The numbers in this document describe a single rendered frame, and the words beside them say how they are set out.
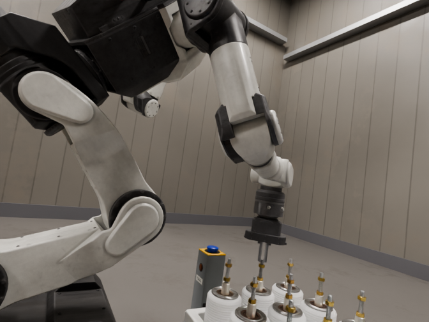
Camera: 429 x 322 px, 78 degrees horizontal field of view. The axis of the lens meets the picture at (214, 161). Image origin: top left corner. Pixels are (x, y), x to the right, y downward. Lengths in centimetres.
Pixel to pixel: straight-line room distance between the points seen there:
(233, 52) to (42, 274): 62
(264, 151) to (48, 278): 54
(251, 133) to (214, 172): 281
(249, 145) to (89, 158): 37
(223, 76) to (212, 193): 285
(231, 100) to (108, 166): 34
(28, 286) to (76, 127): 35
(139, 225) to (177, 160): 248
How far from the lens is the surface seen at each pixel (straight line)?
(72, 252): 70
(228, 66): 58
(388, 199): 294
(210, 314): 80
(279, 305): 82
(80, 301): 87
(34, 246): 70
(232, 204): 355
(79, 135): 66
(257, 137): 56
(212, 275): 94
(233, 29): 63
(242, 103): 55
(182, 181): 316
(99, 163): 68
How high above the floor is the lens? 55
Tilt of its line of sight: 4 degrees up
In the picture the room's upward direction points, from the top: 8 degrees clockwise
